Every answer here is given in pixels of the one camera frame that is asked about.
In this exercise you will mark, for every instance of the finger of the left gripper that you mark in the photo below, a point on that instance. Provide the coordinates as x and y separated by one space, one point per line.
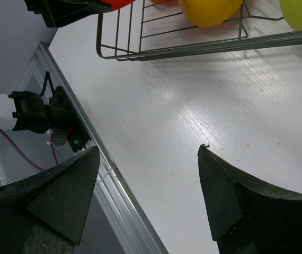
60 13

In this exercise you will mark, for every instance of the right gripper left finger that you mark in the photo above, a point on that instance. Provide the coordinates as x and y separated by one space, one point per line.
46 212

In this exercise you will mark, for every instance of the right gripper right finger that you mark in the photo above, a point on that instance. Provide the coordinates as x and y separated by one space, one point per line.
245 213

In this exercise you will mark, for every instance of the red-orange bowl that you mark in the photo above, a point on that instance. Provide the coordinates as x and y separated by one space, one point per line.
118 4
159 1

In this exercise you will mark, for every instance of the yellow-orange bowl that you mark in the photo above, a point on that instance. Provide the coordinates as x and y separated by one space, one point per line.
207 13

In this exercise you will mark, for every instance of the lime green bowl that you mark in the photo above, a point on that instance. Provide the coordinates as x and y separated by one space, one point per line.
292 12

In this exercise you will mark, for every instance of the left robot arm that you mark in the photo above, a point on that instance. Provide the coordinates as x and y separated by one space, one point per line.
39 112

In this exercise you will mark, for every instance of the aluminium rail frame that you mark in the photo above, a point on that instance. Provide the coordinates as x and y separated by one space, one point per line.
115 222

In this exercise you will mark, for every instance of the wire dish rack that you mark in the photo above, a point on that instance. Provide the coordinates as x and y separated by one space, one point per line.
145 30

